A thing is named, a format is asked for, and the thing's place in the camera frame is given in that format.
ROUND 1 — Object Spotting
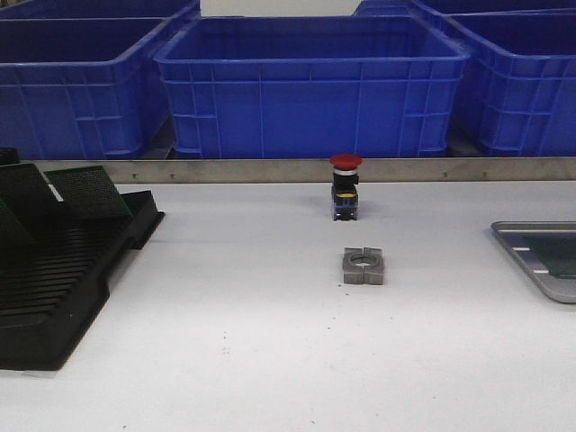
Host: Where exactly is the green perforated circuit board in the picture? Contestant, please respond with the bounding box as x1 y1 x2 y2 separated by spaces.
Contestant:
44 166 132 220
524 236 575 279
1 163 62 218

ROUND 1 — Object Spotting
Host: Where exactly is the black slotted board rack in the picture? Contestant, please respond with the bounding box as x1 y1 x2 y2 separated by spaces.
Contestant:
0 148 167 372

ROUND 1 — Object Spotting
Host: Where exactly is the silver metal tray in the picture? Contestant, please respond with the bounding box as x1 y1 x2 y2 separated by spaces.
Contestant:
491 221 575 304

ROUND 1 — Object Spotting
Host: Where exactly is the red emergency stop button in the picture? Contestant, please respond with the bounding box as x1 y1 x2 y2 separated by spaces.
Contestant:
329 153 363 221

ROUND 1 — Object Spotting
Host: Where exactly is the grey metal clamp block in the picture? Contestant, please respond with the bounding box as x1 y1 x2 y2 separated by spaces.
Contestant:
342 247 385 285

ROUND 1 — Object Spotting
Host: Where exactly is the blue plastic crate centre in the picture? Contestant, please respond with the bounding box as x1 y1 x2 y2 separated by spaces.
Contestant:
155 16 468 159

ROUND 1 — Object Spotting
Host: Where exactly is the blue plastic crate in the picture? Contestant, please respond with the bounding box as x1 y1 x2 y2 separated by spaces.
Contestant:
444 13 575 157
155 16 468 159
1 18 174 159

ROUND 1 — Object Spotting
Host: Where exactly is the blue crate back right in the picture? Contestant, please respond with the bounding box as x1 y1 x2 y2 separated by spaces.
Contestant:
354 0 575 16

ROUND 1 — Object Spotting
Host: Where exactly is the blue plastic crate left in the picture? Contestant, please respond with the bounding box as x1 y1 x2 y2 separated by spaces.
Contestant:
1 18 174 159

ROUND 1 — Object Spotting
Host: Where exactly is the blue plastic crate right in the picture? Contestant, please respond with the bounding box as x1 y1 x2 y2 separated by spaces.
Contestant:
444 13 575 157

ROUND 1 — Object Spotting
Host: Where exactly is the blue crate back left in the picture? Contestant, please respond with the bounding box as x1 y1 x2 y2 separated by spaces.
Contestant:
1 0 201 20

